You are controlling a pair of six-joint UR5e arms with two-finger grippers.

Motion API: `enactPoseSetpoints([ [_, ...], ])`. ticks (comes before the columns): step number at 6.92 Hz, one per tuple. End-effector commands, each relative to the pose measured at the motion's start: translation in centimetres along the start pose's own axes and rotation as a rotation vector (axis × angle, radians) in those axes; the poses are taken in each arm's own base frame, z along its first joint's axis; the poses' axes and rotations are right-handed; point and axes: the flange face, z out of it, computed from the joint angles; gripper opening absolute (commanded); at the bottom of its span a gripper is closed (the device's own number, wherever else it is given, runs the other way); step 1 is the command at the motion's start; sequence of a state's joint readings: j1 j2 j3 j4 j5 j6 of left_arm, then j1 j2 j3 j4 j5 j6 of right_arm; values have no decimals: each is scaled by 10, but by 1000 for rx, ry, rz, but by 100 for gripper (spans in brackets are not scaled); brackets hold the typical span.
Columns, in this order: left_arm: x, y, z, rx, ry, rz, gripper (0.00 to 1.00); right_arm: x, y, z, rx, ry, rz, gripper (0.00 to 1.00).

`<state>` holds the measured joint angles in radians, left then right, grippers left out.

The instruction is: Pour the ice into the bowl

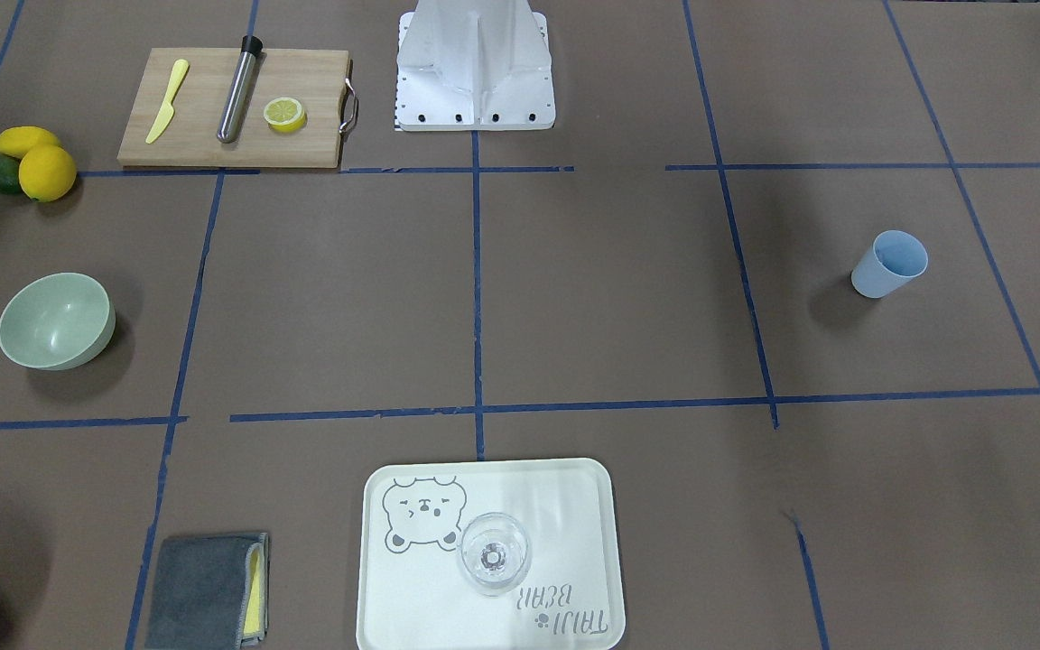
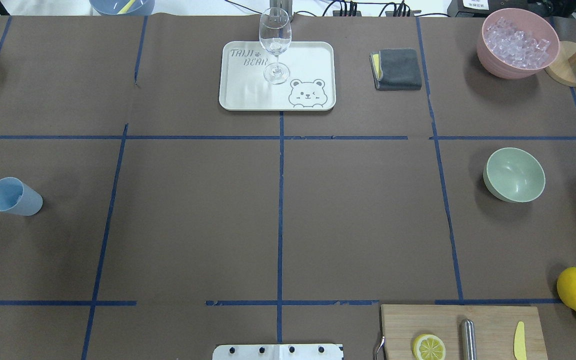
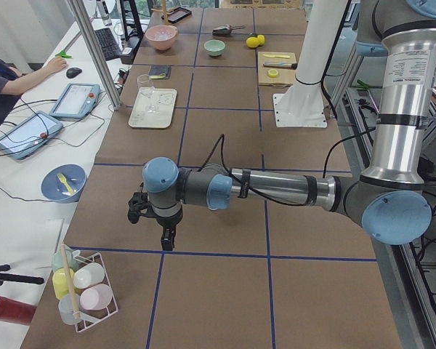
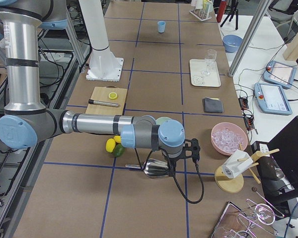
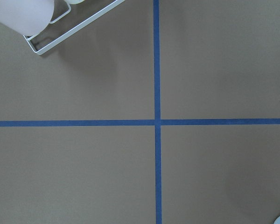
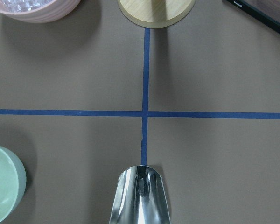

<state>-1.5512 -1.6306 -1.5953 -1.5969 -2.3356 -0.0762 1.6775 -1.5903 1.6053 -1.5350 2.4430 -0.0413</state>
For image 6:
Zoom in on black tray with phone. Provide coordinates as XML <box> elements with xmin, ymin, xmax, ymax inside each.
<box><xmin>227</xmin><ymin>0</ymin><xmax>280</xmax><ymax>34</ymax></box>

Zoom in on clear ice cubes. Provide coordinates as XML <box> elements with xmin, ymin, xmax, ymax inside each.
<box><xmin>1</xmin><ymin>0</ymin><xmax>52</xmax><ymax>13</ymax></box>

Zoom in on pink ribbed bowl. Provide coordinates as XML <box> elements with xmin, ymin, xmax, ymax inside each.
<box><xmin>0</xmin><ymin>0</ymin><xmax>80</xmax><ymax>23</ymax></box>

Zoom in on shiny metal scoop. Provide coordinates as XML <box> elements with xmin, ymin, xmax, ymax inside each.
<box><xmin>109</xmin><ymin>165</ymin><xmax>171</xmax><ymax>224</ymax></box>

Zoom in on wooden round stand base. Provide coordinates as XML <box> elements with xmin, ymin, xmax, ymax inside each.
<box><xmin>118</xmin><ymin>0</ymin><xmax>196</xmax><ymax>28</ymax></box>

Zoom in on green ceramic bowl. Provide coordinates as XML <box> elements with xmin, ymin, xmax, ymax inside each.
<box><xmin>0</xmin><ymin>146</ymin><xmax>27</xmax><ymax>223</ymax></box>

